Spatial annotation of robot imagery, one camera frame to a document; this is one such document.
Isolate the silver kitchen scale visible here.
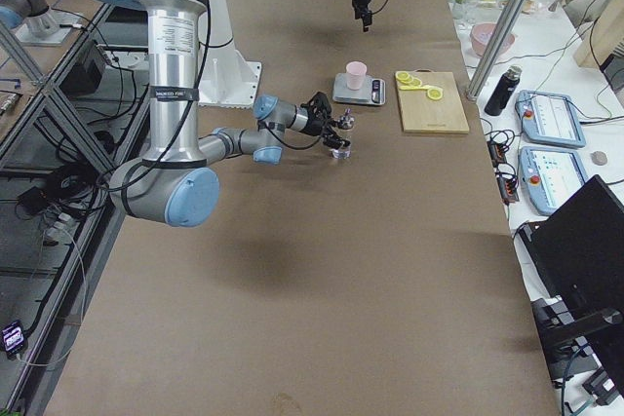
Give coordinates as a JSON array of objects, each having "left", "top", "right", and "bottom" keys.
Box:
[{"left": 332, "top": 73, "right": 386, "bottom": 106}]

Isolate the glass sauce bottle metal spout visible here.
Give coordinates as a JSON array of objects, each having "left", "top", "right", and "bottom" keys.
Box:
[{"left": 331, "top": 107, "right": 356, "bottom": 160}]

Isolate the pink bowl with ice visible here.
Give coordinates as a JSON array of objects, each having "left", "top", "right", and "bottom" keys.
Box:
[{"left": 469, "top": 21, "right": 517, "bottom": 57}]

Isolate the far blue teach pendant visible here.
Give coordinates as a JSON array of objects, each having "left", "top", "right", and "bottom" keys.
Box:
[{"left": 515, "top": 90, "right": 586, "bottom": 149}]

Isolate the aluminium frame post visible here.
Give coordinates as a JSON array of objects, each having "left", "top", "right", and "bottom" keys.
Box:
[{"left": 465, "top": 0, "right": 526, "bottom": 101}]

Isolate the black monitor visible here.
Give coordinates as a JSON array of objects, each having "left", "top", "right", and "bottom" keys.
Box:
[{"left": 521, "top": 175, "right": 623, "bottom": 392}]

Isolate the blue teach pendant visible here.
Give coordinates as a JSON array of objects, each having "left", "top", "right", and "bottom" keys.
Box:
[
  {"left": 515, "top": 90, "right": 586, "bottom": 149},
  {"left": 519, "top": 145, "right": 588, "bottom": 216}
]

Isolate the pink plastic cup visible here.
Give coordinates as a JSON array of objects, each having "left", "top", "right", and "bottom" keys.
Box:
[{"left": 345, "top": 60, "right": 368, "bottom": 91}]

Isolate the black thermos bottle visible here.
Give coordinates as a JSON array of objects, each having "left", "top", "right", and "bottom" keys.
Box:
[{"left": 484, "top": 65, "right": 522, "bottom": 116}]

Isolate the near blue teach pendant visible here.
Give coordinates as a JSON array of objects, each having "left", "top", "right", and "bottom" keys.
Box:
[{"left": 519, "top": 145, "right": 588, "bottom": 216}]

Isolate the black power strip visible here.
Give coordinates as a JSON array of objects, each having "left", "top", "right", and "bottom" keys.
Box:
[{"left": 487, "top": 139, "right": 519, "bottom": 206}]

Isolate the clear wine glass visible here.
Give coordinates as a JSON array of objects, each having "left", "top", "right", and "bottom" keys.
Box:
[{"left": 451, "top": 0, "right": 483, "bottom": 30}]

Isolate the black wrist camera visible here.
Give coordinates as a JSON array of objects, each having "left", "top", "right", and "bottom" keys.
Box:
[{"left": 300, "top": 92, "right": 332, "bottom": 116}]

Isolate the bamboo cutting board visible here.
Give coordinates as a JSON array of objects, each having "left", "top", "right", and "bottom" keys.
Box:
[{"left": 394, "top": 70, "right": 469, "bottom": 134}]

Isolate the yellow plastic knife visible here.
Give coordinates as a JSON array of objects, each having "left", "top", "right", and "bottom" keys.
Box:
[{"left": 399, "top": 85, "right": 431, "bottom": 91}]

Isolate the lemon slice by knife blade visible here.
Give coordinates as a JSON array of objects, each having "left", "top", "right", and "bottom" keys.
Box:
[{"left": 426, "top": 88, "right": 444, "bottom": 100}]

